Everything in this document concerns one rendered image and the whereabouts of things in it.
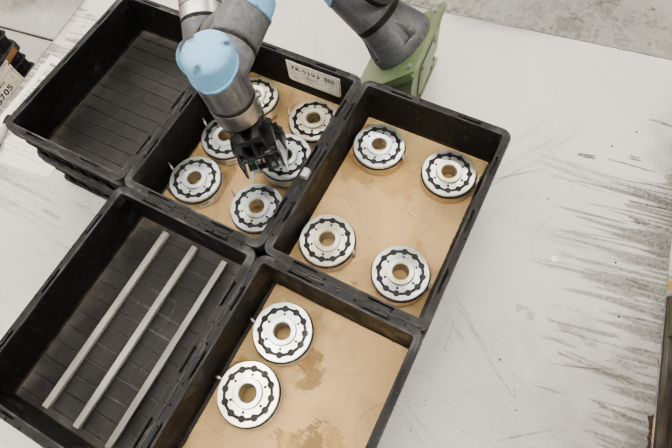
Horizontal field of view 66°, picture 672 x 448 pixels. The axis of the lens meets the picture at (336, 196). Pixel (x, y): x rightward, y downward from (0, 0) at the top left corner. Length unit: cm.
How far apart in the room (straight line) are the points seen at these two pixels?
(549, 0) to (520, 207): 158
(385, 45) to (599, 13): 161
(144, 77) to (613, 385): 115
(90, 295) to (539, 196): 93
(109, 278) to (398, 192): 57
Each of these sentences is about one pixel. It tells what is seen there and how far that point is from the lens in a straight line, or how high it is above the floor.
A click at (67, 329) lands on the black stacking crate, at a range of 108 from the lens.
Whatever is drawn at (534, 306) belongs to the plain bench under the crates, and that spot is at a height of 70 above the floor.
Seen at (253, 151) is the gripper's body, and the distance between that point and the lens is 88.
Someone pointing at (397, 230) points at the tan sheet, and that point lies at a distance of 99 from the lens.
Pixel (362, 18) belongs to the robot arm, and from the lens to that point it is 115.
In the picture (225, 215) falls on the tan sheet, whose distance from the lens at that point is 104.
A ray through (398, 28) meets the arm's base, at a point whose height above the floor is 90.
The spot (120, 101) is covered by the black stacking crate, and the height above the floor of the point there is 83.
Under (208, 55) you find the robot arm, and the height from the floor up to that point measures 122.
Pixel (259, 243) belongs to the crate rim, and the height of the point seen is 93.
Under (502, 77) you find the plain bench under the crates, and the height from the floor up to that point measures 70.
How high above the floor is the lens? 174
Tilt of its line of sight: 63 degrees down
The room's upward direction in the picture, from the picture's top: 8 degrees counter-clockwise
